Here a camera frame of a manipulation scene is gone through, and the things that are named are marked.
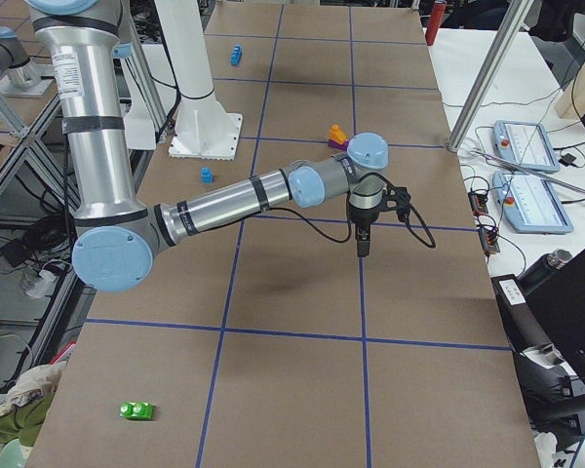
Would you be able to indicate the red bottle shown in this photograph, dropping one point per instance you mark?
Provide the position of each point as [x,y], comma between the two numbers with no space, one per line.
[435,21]

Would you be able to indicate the crumpled cloth pile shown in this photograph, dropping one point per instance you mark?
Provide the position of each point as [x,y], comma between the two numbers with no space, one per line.
[24,407]

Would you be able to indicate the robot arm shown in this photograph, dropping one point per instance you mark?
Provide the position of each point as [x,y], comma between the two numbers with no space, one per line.
[118,236]

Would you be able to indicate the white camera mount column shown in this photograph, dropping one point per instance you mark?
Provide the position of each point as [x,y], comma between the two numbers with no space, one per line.
[203,129]

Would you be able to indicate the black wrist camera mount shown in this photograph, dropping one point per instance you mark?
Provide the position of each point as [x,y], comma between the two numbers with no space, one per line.
[396,200]

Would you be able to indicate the near blue block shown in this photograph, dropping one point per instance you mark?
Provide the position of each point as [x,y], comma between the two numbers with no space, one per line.
[207,175]

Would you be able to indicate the aluminium frame post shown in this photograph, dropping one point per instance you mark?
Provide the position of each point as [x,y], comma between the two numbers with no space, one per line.
[502,41]

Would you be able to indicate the teach pendant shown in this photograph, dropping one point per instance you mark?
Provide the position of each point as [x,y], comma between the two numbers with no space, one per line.
[530,204]
[525,144]

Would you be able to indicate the far blue block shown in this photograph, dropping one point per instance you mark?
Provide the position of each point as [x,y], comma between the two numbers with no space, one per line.
[236,55]

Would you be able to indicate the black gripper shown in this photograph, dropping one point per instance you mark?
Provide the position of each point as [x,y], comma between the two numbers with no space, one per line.
[361,218]

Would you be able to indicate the lower teach pendant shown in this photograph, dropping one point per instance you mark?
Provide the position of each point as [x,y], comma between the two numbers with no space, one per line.
[530,204]

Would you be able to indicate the purple block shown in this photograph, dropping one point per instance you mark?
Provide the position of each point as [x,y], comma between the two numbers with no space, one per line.
[338,144]

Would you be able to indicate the green block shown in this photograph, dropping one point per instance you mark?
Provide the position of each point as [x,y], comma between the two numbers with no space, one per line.
[136,410]

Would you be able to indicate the orange trapezoid block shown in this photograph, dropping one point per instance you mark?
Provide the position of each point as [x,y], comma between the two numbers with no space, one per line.
[336,133]

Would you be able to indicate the blue block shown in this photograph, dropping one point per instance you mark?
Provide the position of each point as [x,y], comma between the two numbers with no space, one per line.
[236,55]
[207,175]

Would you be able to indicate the black monitor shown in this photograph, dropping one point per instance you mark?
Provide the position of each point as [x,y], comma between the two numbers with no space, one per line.
[555,295]

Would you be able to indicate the upper teach pendant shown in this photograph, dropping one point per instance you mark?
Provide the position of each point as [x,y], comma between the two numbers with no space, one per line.
[525,144]

